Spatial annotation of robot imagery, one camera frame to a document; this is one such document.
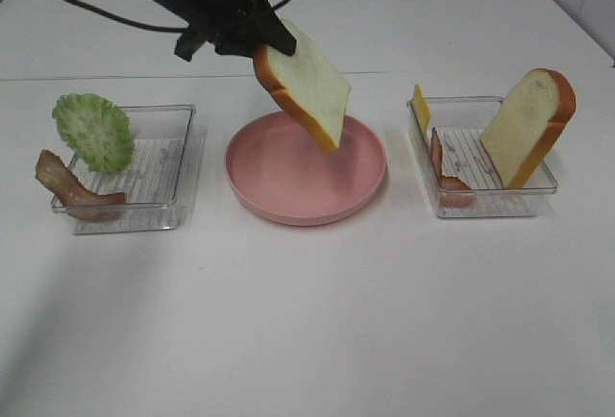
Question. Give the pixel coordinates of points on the brown bacon strip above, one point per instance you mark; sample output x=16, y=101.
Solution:
x=53, y=174

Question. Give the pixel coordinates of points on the pink round plate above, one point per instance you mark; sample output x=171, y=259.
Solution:
x=278, y=172

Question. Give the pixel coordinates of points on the clear plastic tray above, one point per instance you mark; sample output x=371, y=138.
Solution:
x=459, y=122
x=160, y=184

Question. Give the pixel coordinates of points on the clear right plastic tray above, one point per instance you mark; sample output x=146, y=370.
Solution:
x=459, y=122

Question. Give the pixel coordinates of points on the yellow cheese slice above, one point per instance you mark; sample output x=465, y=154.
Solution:
x=421, y=109

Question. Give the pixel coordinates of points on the pink bacon strip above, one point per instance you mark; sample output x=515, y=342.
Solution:
x=456, y=192

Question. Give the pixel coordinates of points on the bread slice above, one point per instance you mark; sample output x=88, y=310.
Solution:
x=531, y=118
x=306, y=86

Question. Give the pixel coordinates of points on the standing bread slice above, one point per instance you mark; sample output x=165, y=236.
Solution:
x=531, y=118

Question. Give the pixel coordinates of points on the clear left plastic tray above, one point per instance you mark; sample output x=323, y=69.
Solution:
x=160, y=184

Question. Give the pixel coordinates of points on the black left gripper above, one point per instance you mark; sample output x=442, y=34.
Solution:
x=235, y=28

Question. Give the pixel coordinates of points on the green lettuce leaf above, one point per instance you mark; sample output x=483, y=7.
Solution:
x=97, y=130

